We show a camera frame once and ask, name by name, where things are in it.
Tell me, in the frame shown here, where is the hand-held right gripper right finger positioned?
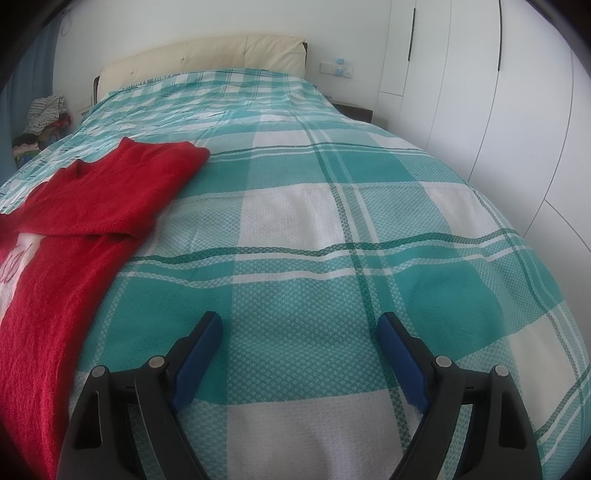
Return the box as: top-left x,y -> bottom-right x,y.
377,312 -> 542,480

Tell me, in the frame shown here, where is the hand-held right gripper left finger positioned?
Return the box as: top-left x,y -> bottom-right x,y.
58,311 -> 223,480

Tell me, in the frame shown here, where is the red sweater with white animal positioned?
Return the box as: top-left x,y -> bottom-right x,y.
0,137 -> 212,480

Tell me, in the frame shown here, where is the pile of clothes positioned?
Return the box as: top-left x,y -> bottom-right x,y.
11,95 -> 72,164

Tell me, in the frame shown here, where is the teal plaid bed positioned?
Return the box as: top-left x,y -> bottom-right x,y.
0,69 -> 587,480

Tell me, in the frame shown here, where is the dark wooden nightstand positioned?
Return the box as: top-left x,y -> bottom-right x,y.
330,100 -> 374,123

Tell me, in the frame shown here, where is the white wardrobe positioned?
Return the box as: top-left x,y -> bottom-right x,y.
379,0 -> 591,259

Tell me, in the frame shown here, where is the cream padded headboard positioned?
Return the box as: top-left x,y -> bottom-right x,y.
93,33 -> 309,97

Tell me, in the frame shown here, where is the blue curtain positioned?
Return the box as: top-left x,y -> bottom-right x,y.
0,23 -> 61,176

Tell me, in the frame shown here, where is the white wall outlet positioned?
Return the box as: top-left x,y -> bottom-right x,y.
320,58 -> 354,78

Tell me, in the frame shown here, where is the black wardrobe handle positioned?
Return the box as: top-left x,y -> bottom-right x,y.
408,7 -> 419,63
496,0 -> 505,72

